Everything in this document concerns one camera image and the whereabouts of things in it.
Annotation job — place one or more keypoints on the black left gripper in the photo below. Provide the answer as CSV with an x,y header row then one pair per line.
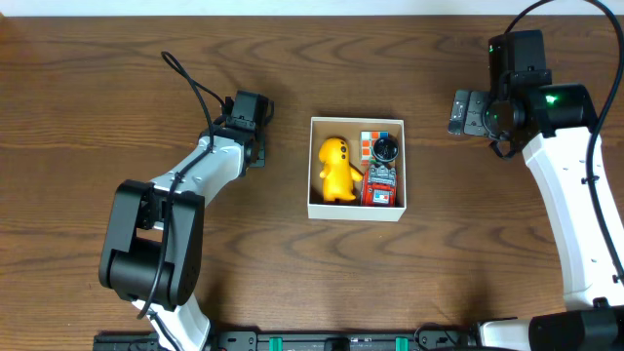
x,y
258,151

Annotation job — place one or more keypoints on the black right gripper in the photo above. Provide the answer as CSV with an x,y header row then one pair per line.
x,y
476,103

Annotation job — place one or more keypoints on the multicoloured puzzle cube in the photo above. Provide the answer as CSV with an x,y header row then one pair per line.
x,y
367,141

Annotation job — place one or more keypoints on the small black round lid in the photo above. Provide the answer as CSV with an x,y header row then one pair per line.
x,y
385,149

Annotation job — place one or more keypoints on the red and grey toy truck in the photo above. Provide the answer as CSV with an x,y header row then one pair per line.
x,y
379,186

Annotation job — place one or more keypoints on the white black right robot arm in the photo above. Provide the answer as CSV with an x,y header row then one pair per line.
x,y
550,126

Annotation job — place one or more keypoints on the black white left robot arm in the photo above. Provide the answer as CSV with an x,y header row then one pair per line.
x,y
152,250

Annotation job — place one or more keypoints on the open cardboard box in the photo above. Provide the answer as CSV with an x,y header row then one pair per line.
x,y
349,129

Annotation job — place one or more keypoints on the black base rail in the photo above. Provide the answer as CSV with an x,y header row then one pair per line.
x,y
423,339

